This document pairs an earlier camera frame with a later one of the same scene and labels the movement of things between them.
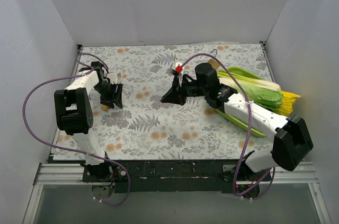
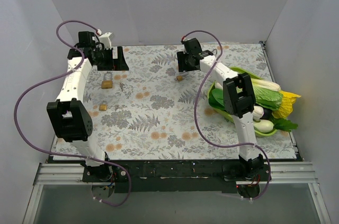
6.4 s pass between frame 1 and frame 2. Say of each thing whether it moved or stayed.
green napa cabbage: stayed
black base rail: stayed
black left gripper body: moved
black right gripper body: moved
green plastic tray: stayed
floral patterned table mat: stayed
